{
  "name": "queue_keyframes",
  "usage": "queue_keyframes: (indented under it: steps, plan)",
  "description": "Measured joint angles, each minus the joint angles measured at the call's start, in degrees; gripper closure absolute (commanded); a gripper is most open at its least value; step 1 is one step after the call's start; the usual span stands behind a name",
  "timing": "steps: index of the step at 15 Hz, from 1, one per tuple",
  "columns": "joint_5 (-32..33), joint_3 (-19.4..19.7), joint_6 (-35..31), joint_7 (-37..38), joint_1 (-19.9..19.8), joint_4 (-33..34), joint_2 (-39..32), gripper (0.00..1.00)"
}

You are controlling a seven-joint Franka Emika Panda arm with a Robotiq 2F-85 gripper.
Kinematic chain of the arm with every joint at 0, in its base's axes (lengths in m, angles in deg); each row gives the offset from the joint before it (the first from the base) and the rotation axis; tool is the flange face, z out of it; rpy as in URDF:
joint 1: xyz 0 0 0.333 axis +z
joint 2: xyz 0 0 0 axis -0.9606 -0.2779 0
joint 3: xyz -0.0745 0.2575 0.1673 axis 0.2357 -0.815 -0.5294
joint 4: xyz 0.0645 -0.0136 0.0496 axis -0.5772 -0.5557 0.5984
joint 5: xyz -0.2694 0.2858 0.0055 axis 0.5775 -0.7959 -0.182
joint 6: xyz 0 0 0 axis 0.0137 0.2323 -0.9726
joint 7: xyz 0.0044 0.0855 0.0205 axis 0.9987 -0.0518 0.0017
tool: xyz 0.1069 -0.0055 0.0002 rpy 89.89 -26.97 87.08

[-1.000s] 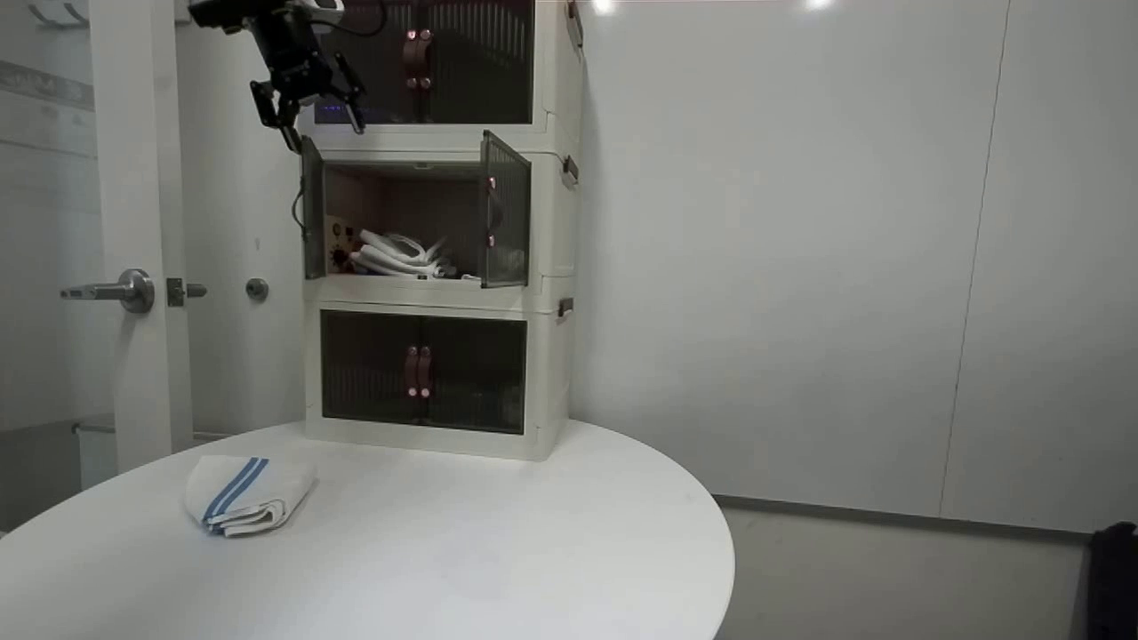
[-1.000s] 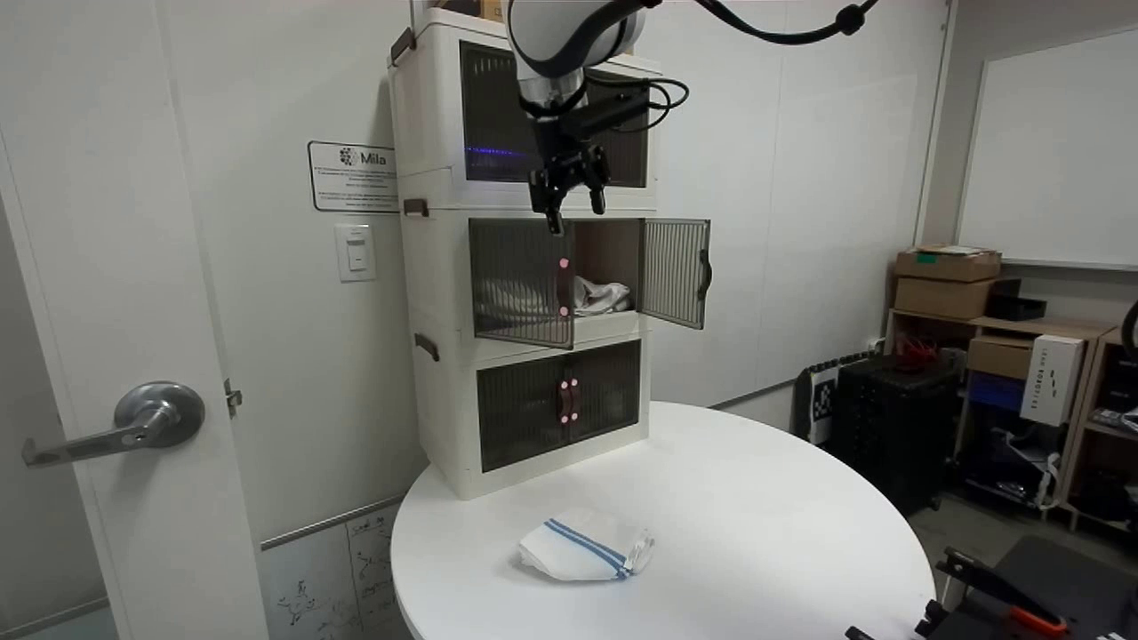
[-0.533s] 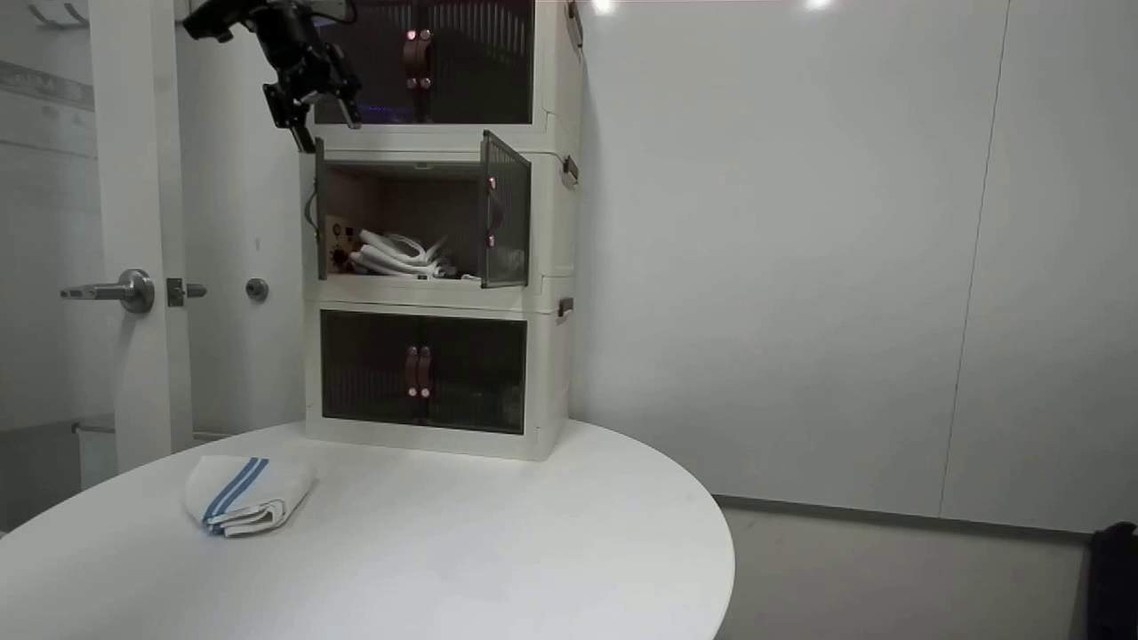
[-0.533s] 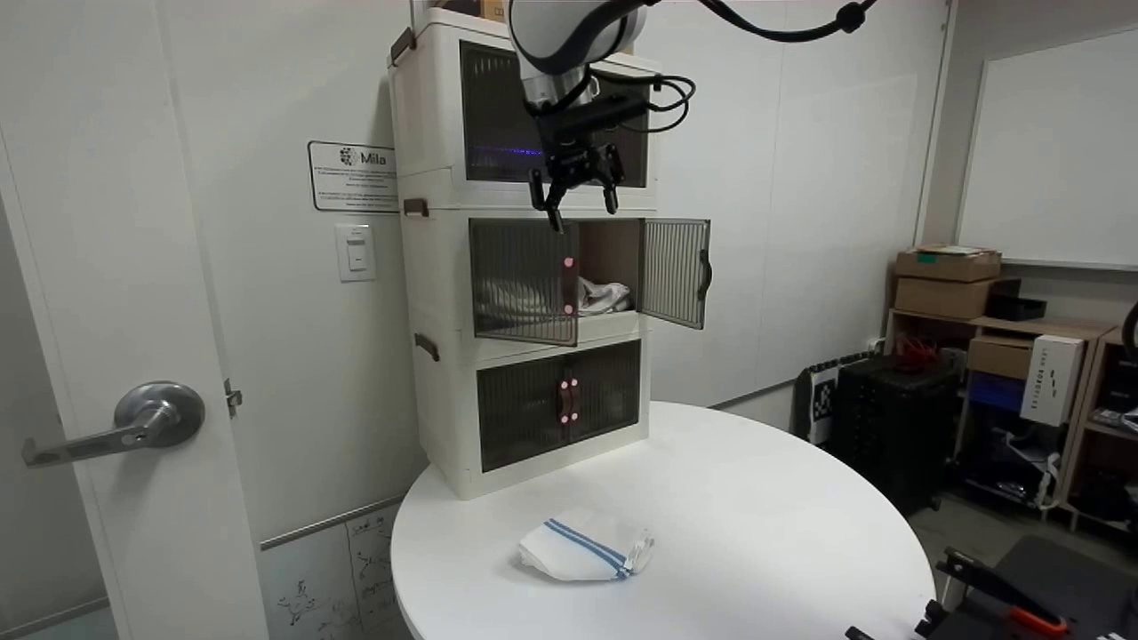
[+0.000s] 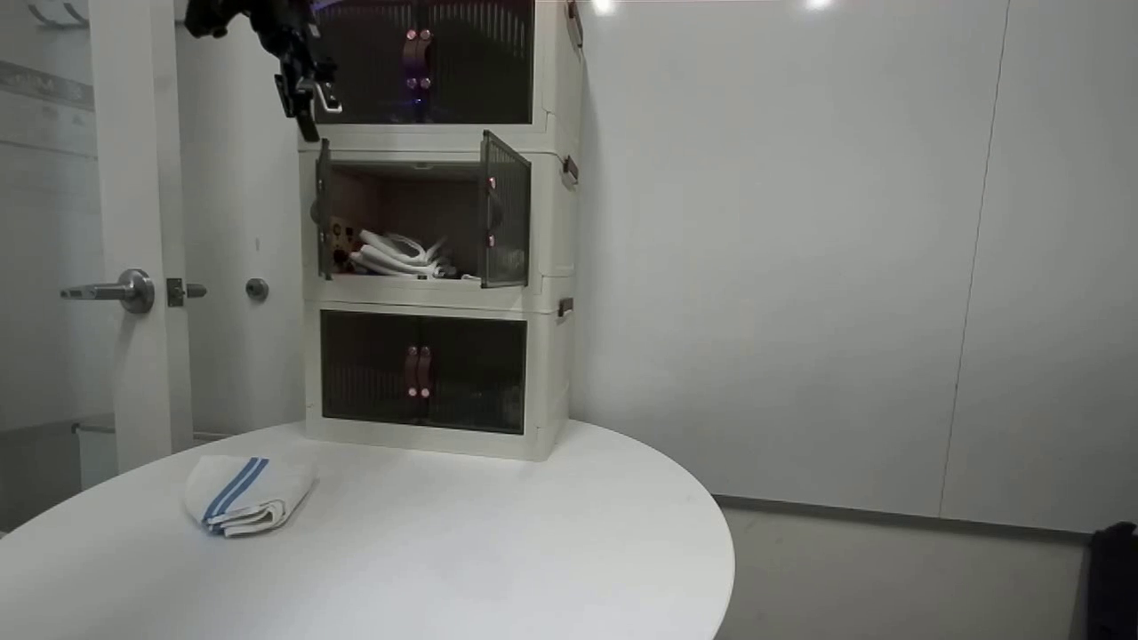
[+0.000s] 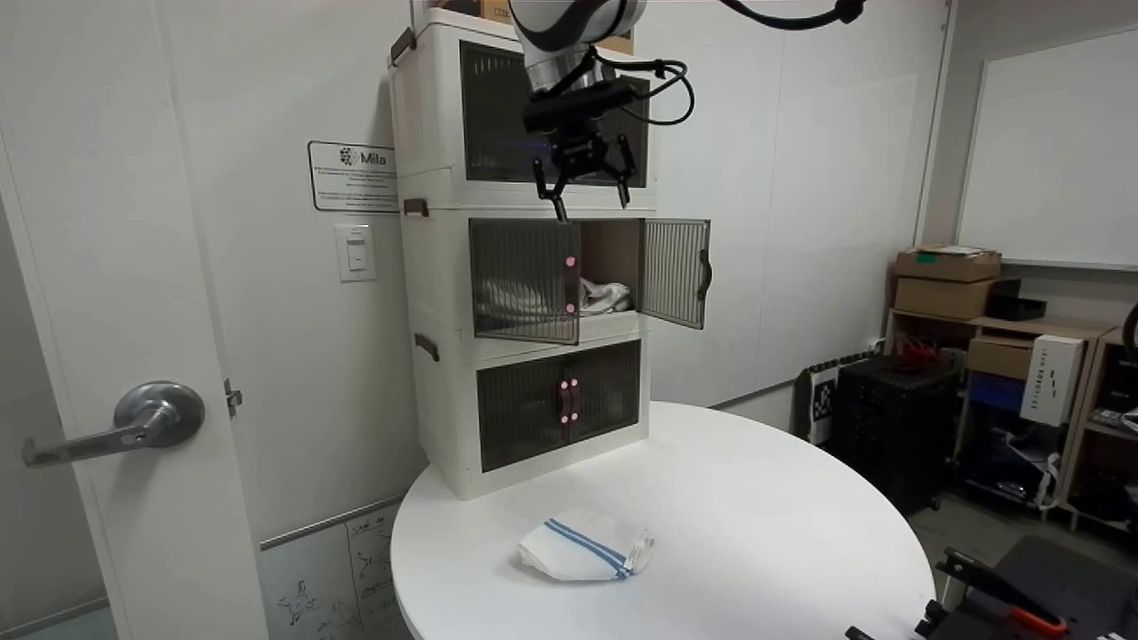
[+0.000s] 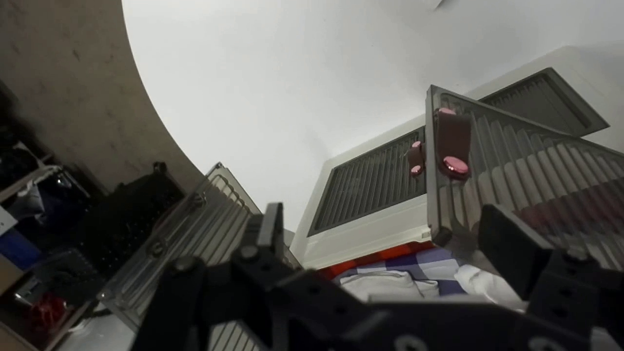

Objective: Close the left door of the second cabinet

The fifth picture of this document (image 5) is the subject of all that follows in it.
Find silver door latch plate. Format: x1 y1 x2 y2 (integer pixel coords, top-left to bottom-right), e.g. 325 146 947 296
163 272 209 308

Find dark translucent cabinet door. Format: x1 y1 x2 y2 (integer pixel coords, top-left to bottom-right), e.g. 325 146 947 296
308 135 339 284
477 127 535 290

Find black object on floor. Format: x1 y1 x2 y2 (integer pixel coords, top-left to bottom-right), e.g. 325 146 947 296
1083 520 1138 640

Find white room door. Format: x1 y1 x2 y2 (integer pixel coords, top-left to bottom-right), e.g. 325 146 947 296
0 0 200 476

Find white stacked storage cabinet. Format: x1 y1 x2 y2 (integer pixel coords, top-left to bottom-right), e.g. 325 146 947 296
295 0 587 460

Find white blue-striped folded cloth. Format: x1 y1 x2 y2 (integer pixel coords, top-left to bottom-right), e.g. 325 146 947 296
181 453 320 540

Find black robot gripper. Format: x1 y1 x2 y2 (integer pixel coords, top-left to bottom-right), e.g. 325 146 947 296
250 0 349 146

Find dark closed double cabinet doors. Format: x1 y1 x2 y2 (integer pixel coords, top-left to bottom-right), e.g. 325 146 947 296
308 0 535 127
316 308 531 437

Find silver door lever handle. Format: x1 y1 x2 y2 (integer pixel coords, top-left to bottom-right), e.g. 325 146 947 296
56 266 158 318

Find white bundle inside cabinet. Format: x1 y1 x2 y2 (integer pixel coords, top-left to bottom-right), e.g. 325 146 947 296
344 226 469 284

